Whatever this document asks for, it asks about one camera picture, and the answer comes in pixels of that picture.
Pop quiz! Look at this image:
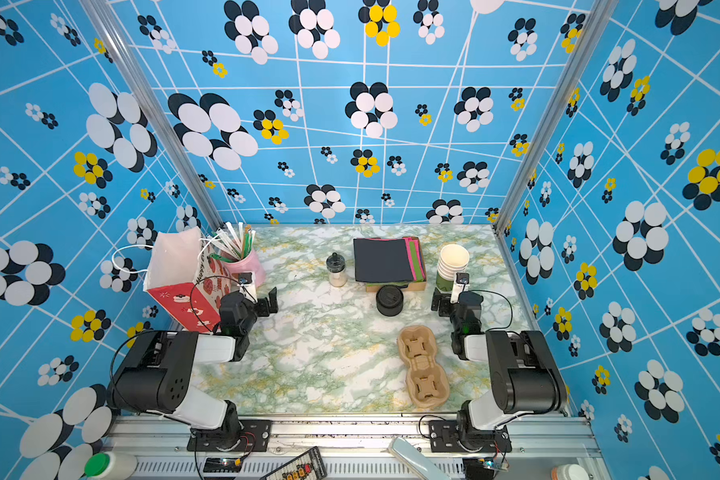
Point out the orange capped white container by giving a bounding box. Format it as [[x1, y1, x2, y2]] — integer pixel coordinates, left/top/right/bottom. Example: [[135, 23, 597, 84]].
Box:
[[551, 463, 590, 480]]

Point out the red white paper gift bag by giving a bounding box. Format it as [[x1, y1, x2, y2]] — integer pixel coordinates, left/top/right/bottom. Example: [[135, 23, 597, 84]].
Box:
[[141, 227, 237, 333]]

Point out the green capped white bottle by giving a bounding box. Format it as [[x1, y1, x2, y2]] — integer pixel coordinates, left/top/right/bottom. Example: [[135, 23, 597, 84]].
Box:
[[84, 452, 138, 480]]

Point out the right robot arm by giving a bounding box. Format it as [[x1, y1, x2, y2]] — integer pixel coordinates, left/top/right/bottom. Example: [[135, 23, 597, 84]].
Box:
[[431, 273, 567, 452]]

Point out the grey white handheld device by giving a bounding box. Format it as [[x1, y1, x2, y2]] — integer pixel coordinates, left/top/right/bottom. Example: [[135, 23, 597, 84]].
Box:
[[387, 437, 450, 480]]

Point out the pink straw holder cup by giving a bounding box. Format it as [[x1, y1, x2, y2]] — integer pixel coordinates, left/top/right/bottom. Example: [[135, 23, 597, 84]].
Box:
[[225, 249, 266, 287]]

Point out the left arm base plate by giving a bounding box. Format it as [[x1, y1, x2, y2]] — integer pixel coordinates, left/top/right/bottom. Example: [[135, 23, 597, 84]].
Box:
[[186, 419, 273, 454]]

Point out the bundle of wrapped straws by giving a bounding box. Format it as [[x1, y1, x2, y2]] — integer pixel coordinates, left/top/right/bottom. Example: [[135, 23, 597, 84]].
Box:
[[201, 222, 256, 263]]

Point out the brown cardboard cup carrier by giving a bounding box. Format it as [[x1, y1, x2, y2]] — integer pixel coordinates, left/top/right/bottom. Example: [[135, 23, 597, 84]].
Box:
[[397, 325, 450, 410]]

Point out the glass sugar shaker black lid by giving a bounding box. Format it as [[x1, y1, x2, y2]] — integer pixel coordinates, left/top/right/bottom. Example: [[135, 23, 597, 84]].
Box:
[[326, 252, 348, 287]]

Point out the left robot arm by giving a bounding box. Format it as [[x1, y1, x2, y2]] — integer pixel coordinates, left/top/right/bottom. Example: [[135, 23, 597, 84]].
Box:
[[108, 283, 279, 454]]

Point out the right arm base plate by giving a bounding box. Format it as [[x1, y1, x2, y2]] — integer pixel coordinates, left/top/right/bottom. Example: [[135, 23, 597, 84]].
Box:
[[426, 418, 513, 455]]

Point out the stack of paper cups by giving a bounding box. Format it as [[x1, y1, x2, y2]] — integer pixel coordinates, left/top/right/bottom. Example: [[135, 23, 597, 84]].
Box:
[[437, 244, 470, 281]]

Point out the stack of coloured napkins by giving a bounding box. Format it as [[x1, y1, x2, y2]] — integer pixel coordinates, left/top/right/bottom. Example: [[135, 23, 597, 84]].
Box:
[[353, 236, 427, 285]]

